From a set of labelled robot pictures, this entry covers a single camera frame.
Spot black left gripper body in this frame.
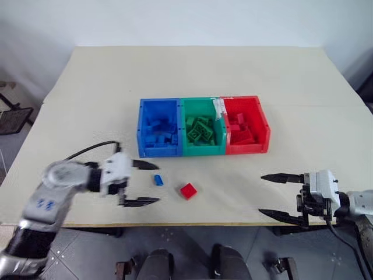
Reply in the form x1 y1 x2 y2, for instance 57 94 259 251
107 178 131 205

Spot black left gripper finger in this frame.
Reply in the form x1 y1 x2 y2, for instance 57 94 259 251
131 159 160 172
118 197 161 208

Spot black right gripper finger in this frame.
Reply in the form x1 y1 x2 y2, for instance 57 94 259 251
260 173 305 185
258 208 310 228

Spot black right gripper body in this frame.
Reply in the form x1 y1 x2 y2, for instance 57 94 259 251
296 173 333 227

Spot blue plastic bin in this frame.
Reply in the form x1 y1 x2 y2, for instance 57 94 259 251
136 97 184 159

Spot red plastic bin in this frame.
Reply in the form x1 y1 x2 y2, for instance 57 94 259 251
220 94 272 156

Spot square red building block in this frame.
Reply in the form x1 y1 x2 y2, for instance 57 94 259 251
179 182 199 201

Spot large red building block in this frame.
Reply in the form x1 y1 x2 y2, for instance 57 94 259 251
231 129 255 145

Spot green plastic bin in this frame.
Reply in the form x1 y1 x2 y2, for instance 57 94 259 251
178 96 228 157

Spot dark rounded shape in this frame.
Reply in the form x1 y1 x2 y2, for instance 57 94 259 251
136 248 176 280
210 243 253 280

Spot large green building block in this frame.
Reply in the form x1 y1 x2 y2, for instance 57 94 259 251
192 120 215 140

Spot white torn label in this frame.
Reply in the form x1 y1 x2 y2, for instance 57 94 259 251
212 97 228 121

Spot black mesh stand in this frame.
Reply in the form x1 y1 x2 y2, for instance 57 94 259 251
0 80 34 136

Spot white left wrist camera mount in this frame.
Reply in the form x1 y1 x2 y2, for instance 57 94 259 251
98 152 133 198

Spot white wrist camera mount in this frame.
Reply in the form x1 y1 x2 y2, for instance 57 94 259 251
98 152 133 198
308 169 342 209

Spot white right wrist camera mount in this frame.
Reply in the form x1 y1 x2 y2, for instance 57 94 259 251
308 169 342 209

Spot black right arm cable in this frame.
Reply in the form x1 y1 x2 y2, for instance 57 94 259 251
325 217 368 280

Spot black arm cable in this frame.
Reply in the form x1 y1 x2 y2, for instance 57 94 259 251
64 141 122 161
325 217 368 280

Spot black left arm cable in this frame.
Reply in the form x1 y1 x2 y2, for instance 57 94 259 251
64 141 122 161

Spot brown metal bracket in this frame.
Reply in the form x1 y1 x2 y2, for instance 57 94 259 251
115 256 138 280
262 253 297 280

